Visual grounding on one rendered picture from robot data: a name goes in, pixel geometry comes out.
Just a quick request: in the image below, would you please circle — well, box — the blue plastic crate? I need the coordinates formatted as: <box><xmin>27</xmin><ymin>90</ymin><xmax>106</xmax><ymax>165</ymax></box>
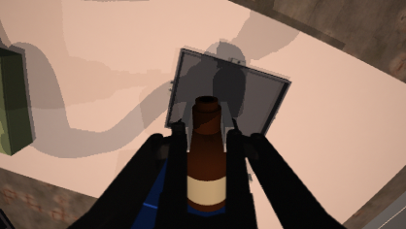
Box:
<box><xmin>130</xmin><ymin>159</ymin><xmax>225</xmax><ymax>229</ymax></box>

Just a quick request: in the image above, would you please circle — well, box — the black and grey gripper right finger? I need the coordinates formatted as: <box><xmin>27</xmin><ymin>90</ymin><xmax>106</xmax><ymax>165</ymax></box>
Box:
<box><xmin>220</xmin><ymin>102</ymin><xmax>347</xmax><ymax>229</ymax></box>

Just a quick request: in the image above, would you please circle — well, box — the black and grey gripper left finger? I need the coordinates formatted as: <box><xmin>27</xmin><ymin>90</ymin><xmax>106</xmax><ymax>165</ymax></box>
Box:
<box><xmin>66</xmin><ymin>102</ymin><xmax>193</xmax><ymax>229</ymax></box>

